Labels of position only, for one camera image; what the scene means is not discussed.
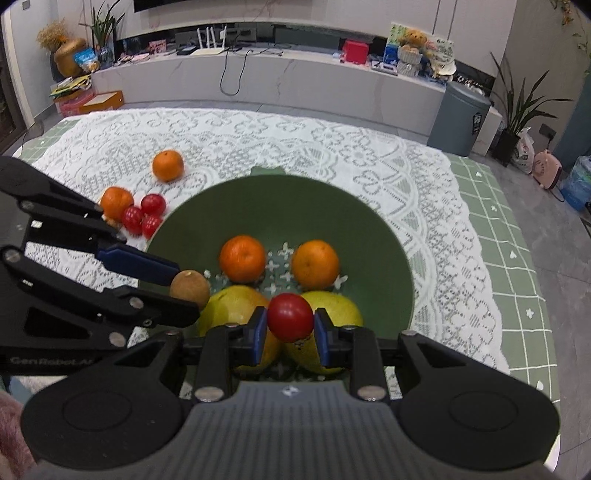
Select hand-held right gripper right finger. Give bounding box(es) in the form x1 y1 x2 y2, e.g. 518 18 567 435
314 308 467 402

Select white router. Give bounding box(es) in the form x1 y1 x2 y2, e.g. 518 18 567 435
191 26 230 57

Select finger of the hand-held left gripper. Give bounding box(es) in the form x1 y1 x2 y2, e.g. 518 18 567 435
0 155 181 286
0 246 201 346

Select white lace tablecloth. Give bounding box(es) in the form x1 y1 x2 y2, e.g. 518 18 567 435
14 107 511 402

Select long-leaf potted plant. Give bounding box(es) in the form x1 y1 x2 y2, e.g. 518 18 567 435
489 51 574 168

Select black television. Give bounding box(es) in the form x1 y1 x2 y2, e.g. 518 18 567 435
134 0 253 14

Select brown teddy bear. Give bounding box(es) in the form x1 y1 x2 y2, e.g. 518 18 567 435
399 28 428 49

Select yellow-green pear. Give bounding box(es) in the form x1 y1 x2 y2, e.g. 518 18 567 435
198 285 271 376
284 291 365 376

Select blue water bottle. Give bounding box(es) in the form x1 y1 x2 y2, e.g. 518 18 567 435
560 156 591 213

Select orange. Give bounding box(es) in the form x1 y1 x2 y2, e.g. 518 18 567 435
152 150 184 182
219 235 267 283
100 186 135 221
292 240 341 288

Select pink heater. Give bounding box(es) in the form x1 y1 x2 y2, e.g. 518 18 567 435
532 148 564 190

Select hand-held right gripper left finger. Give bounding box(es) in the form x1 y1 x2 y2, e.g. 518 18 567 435
117 306 269 402

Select black cable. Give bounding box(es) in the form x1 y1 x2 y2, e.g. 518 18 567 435
219 46 283 97

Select red box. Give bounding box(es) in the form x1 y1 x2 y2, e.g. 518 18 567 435
344 39 373 66

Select white marble media console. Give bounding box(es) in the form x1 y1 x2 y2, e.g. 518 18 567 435
90 18 504 156

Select gold vase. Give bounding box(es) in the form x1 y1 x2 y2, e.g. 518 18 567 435
37 18 89 79

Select hanging ivy vine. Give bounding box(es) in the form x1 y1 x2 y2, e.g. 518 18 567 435
549 0 591 79

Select white plastic bag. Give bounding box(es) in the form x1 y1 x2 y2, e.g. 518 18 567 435
515 127 537 175

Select blue snack bag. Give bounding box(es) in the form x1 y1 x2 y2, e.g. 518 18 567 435
74 48 100 74

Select pink box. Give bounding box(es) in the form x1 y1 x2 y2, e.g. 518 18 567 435
54 90 96 117

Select orange cardboard box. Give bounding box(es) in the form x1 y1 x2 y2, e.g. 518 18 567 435
79 90 125 115

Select small potted plant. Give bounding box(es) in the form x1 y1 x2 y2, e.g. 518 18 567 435
78 0 126 70

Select yellow green packets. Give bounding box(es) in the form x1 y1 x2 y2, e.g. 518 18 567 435
50 76 93 100

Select floral picture board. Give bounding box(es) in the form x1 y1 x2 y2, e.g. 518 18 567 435
387 22 456 70

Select white basket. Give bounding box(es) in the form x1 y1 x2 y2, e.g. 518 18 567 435
397 46 424 77

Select green colander bowl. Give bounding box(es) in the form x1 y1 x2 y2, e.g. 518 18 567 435
145 166 415 384

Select grey trash can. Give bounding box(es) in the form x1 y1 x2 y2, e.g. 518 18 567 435
427 80 492 158

